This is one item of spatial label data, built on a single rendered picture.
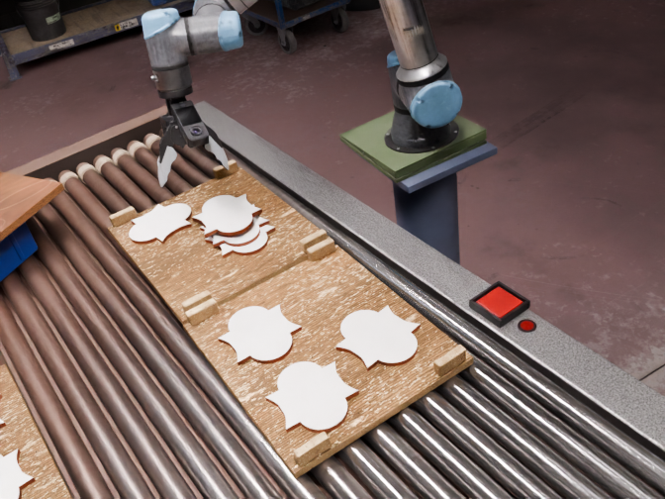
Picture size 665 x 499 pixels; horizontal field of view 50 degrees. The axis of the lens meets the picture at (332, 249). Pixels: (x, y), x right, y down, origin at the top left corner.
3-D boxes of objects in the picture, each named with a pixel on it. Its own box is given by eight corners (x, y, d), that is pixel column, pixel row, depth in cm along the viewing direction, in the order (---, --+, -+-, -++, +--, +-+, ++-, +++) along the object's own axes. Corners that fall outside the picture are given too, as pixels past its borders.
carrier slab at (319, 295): (336, 249, 147) (335, 244, 146) (474, 363, 119) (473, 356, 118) (184, 331, 135) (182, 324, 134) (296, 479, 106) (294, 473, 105)
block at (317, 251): (332, 247, 146) (330, 236, 144) (336, 250, 145) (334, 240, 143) (307, 259, 144) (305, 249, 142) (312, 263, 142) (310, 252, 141)
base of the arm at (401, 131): (427, 114, 190) (423, 79, 185) (463, 132, 179) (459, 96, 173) (380, 136, 186) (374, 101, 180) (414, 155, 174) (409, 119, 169)
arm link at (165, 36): (181, 10, 139) (137, 16, 138) (192, 66, 144) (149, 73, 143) (181, 5, 146) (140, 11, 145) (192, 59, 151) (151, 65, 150)
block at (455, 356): (460, 354, 119) (460, 343, 117) (467, 360, 117) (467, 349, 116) (432, 371, 116) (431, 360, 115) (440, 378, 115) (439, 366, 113)
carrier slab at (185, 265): (240, 171, 177) (239, 165, 176) (334, 246, 149) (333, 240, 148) (109, 233, 164) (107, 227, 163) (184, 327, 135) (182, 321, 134)
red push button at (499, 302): (498, 291, 132) (499, 285, 131) (523, 307, 128) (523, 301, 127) (475, 307, 130) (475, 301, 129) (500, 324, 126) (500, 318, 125)
